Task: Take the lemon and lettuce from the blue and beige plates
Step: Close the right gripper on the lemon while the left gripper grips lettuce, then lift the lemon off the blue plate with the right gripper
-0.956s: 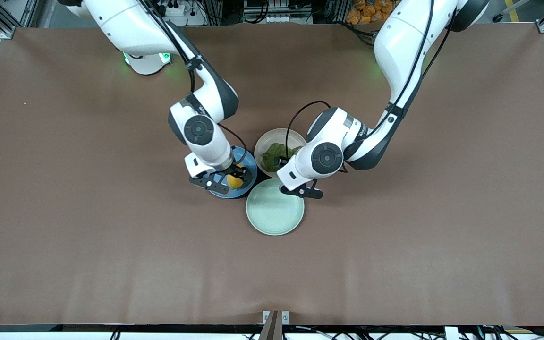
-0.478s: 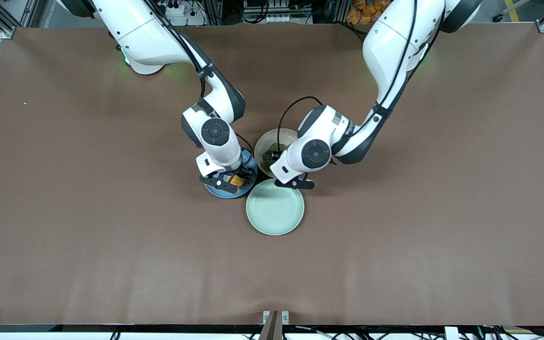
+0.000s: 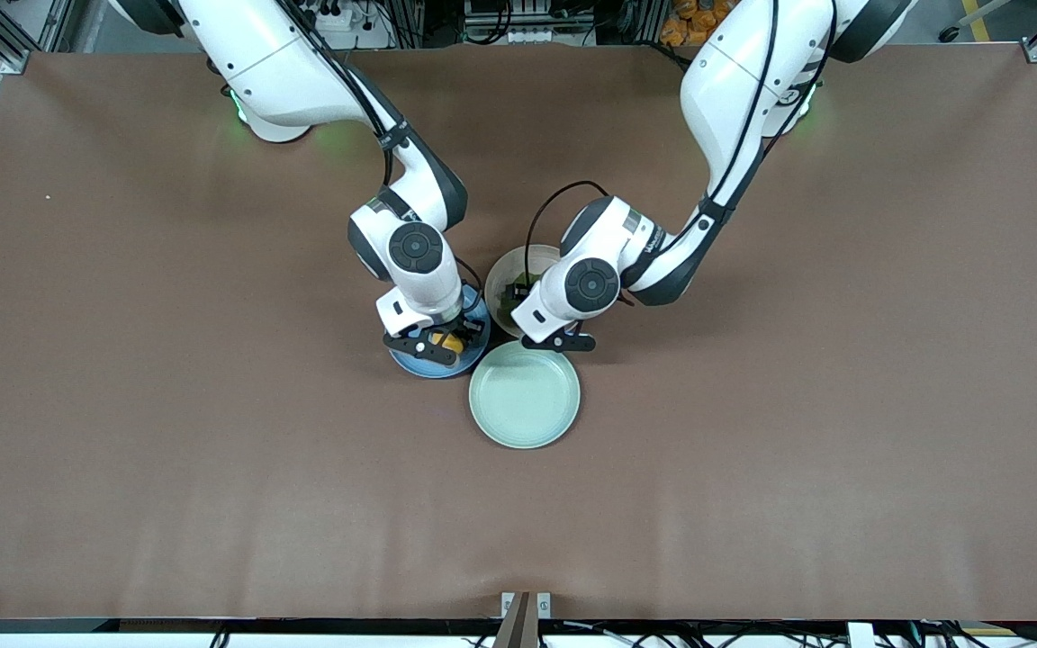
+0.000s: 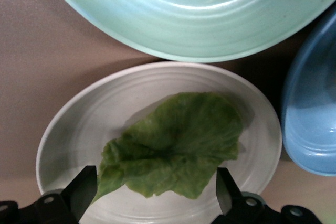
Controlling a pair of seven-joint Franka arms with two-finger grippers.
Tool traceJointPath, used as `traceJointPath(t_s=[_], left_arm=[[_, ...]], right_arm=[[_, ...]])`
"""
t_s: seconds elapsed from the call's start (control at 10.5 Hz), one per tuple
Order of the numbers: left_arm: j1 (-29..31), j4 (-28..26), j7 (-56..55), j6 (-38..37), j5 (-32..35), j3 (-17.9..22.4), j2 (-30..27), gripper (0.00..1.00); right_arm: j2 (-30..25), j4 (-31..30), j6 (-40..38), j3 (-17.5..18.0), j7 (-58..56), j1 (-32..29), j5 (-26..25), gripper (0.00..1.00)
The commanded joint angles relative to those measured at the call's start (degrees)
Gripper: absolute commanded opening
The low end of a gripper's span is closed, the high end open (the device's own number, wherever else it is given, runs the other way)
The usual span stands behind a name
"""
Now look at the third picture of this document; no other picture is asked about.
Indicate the grey camera pole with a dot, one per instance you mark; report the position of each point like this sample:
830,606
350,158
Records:
518,630

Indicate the orange snack bag pile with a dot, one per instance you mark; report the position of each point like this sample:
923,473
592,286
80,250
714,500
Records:
689,22

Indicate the blue plate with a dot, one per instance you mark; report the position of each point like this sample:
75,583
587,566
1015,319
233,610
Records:
428,371

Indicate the yellow lemon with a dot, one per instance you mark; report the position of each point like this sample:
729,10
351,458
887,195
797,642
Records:
448,342

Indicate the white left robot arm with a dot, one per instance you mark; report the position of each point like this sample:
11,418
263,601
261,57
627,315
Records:
734,81

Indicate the brown table cover sheet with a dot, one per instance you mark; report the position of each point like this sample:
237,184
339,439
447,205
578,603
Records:
212,495

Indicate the green lettuce leaf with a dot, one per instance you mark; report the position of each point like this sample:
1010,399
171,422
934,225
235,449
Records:
518,301

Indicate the beige plate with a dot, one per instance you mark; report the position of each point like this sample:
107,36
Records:
505,270

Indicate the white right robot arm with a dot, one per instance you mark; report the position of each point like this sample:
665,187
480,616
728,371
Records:
275,72

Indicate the small metal edge bracket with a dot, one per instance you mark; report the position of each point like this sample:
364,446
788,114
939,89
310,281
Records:
508,603

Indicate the light green plate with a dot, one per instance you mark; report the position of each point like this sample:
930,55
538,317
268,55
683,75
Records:
524,400

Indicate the white power strip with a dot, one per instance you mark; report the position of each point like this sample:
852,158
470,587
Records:
338,20

